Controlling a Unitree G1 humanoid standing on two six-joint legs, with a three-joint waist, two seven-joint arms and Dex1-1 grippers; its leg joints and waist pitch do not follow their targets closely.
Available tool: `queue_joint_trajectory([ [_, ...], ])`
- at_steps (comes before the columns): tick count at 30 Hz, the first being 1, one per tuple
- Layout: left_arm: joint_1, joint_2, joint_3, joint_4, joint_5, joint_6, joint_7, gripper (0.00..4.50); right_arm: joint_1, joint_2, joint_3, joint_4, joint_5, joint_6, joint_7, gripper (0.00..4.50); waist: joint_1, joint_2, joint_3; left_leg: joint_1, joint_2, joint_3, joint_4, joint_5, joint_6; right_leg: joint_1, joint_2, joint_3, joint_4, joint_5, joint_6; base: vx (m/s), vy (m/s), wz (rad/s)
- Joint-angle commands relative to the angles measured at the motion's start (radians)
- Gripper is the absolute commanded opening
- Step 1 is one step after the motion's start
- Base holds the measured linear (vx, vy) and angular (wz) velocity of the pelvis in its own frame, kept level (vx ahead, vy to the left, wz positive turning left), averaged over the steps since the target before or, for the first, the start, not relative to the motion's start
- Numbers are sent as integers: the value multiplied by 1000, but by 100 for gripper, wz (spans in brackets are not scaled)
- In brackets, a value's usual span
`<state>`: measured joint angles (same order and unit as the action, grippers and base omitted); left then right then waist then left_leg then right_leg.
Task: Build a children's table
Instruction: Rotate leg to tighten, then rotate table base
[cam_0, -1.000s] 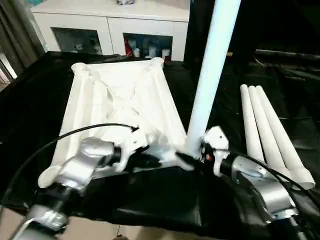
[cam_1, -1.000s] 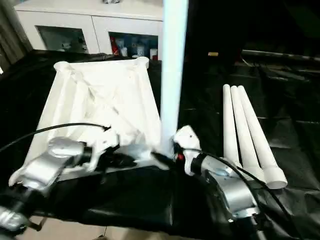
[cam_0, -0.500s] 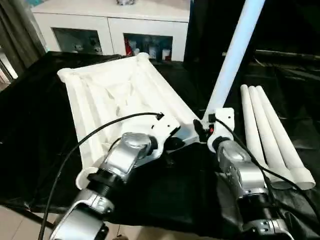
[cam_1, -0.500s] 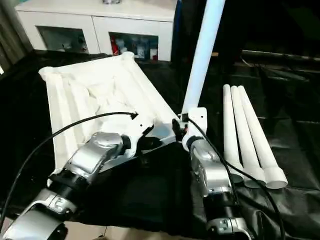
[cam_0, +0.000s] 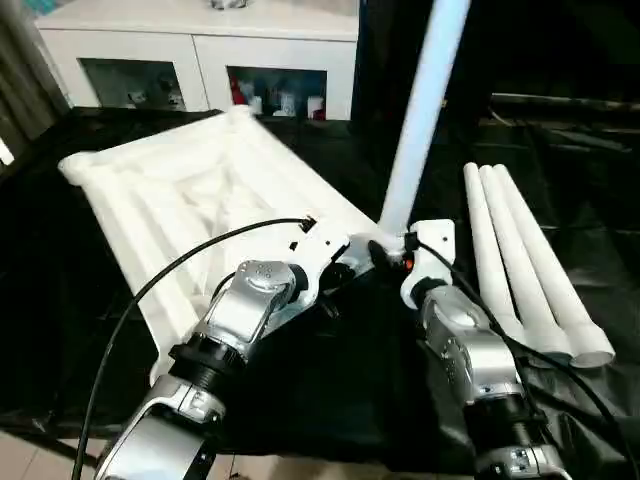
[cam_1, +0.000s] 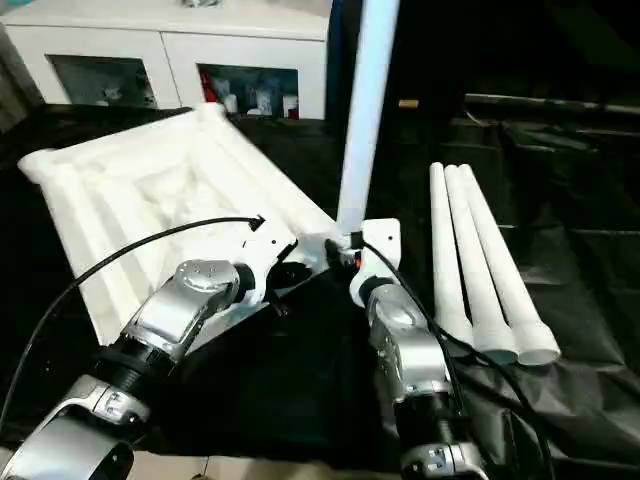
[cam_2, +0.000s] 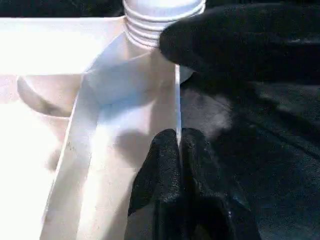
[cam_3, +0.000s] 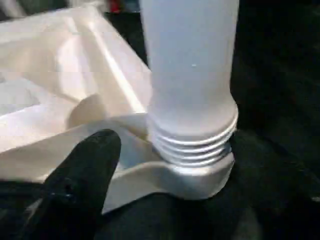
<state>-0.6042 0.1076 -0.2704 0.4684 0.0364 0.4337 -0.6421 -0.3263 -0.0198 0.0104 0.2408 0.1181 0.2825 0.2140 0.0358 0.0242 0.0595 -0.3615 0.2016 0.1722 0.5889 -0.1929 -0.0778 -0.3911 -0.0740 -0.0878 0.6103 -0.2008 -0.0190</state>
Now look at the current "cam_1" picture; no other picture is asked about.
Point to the white plastic table leg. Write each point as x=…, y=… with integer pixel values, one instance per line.
x=505, y=270
x=445, y=240
x=475, y=260
x=367, y=125

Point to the white plastic table top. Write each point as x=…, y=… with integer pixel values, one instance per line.
x=150, y=180

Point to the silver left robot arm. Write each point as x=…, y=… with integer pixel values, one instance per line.
x=165, y=310

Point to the black mat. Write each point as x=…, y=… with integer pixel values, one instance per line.
x=300, y=375

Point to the small tan tag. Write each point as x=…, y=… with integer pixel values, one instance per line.
x=408, y=104

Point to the small white jar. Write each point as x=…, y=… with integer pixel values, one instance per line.
x=291, y=106

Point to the small red item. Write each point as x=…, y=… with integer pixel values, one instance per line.
x=206, y=86

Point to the long black bar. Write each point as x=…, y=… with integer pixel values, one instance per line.
x=550, y=102

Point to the white cabinet with glass doors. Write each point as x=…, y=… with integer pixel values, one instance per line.
x=165, y=45

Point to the dark patterned small object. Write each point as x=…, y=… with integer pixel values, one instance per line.
x=197, y=3

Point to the grey curtain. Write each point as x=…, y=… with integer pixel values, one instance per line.
x=17, y=80

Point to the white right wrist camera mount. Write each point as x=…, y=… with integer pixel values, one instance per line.
x=385, y=240

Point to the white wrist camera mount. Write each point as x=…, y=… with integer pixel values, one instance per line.
x=385, y=240
x=260, y=250

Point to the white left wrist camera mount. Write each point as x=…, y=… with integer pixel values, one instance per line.
x=260, y=250

